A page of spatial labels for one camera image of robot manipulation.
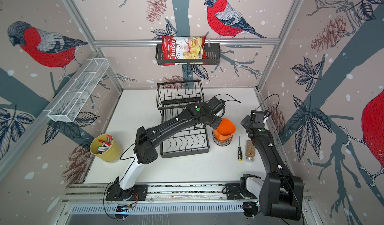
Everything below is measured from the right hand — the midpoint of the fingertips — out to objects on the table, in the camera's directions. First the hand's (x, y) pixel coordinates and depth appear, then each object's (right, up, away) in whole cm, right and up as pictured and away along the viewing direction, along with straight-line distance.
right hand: (251, 124), depth 85 cm
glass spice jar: (-1, -15, -2) cm, 15 cm away
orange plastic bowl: (-17, -2, -7) cm, 18 cm away
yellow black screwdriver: (-7, -17, 0) cm, 19 cm away
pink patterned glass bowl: (-17, -10, -3) cm, 20 cm away
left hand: (-20, +3, -5) cm, 21 cm away
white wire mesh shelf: (-95, +15, -10) cm, 96 cm away
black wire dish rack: (-46, +16, +5) cm, 49 cm away
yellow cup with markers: (-82, -12, -5) cm, 83 cm away
